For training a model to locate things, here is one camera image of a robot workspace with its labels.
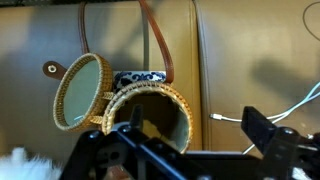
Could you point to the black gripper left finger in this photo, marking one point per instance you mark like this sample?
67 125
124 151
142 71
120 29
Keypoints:
136 116

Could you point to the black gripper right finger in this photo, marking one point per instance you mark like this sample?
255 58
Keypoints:
258 125

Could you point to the round wicker basket bag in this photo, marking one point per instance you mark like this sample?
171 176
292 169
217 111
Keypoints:
80 93

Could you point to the brown leather couch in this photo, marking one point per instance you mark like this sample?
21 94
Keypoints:
233 40

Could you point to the white fluffy plush toy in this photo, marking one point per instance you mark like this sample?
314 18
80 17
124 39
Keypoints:
23 166

